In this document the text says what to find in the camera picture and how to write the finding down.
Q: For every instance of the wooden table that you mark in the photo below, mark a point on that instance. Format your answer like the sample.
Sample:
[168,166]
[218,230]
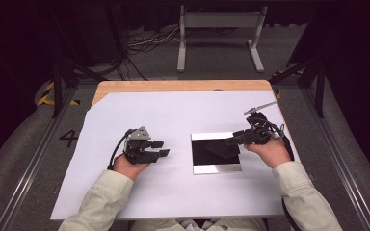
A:
[179,86]

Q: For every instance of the black tripod stand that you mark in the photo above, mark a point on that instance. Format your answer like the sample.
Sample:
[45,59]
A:
[58,83]
[319,86]

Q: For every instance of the white paper sheet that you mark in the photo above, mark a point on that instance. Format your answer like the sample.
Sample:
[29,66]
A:
[160,192]

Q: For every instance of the person's right hand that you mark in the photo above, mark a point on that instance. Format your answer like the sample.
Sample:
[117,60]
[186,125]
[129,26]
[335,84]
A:
[271,152]

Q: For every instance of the aluminium floor rail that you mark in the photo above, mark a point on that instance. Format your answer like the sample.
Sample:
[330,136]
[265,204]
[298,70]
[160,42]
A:
[343,170]
[29,173]

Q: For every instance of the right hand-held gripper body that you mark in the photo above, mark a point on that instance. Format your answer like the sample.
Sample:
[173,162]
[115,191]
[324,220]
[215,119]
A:
[260,131]

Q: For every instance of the grey metal stand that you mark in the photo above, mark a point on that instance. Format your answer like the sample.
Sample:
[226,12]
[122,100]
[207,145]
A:
[220,20]

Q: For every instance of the person's left hand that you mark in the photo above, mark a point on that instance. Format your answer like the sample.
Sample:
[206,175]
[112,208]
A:
[128,168]

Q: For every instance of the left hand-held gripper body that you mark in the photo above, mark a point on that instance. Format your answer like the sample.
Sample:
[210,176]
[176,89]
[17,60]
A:
[136,150]

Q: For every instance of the yellow black floor tape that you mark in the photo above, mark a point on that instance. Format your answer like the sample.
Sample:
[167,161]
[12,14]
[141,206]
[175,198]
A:
[47,93]
[279,94]

